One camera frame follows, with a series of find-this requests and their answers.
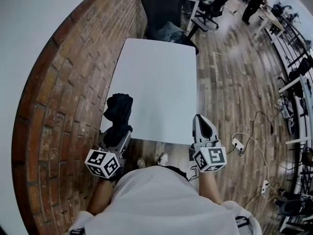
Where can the white frame desk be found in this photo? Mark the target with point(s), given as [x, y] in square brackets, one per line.
[304, 101]

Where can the black umbrella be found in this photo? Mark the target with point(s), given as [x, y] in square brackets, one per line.
[119, 116]

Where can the person's left forearm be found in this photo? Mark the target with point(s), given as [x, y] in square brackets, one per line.
[101, 197]

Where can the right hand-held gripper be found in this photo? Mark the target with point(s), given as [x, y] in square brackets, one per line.
[211, 157]

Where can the white table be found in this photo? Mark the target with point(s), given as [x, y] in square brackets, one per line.
[159, 87]

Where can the person's left white shoe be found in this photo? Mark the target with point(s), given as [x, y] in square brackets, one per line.
[141, 163]

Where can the black mesh office chair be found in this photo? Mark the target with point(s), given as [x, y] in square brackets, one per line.
[162, 6]

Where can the black swivel chair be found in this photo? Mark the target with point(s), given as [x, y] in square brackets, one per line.
[293, 205]

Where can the grey jacket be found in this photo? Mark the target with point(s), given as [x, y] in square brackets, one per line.
[171, 32]

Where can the person's right white shoe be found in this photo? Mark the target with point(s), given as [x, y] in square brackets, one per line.
[163, 158]

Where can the person's white shirt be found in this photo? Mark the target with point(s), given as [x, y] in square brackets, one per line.
[159, 204]

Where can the wooden top desk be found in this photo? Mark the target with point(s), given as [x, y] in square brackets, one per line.
[272, 17]

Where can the person's black shorts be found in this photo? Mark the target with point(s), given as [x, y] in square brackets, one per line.
[179, 172]

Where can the white power strip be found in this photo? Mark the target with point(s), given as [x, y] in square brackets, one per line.
[265, 187]
[237, 144]

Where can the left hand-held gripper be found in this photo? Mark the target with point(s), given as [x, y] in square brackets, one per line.
[101, 161]

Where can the person's right forearm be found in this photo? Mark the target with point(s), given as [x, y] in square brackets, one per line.
[210, 187]

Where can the person's white shoe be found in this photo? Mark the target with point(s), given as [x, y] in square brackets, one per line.
[141, 163]
[163, 158]

